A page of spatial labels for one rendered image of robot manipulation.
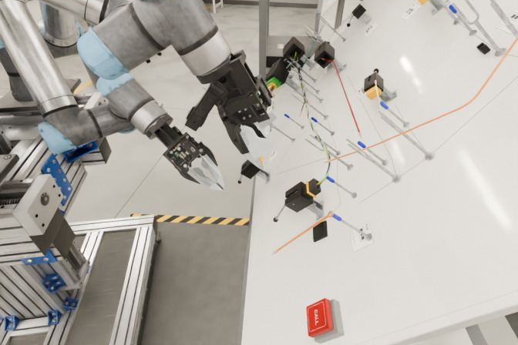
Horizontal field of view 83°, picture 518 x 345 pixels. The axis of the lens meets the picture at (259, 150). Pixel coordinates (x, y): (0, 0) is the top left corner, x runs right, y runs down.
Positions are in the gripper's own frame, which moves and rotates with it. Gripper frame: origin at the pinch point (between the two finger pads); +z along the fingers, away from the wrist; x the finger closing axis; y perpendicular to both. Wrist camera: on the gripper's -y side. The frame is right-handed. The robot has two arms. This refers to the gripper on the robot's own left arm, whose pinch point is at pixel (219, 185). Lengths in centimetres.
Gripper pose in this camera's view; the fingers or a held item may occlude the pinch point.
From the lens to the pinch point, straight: 72.0
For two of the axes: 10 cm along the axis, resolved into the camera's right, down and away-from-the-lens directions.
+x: 7.0, -7.0, 1.3
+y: 1.5, -0.4, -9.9
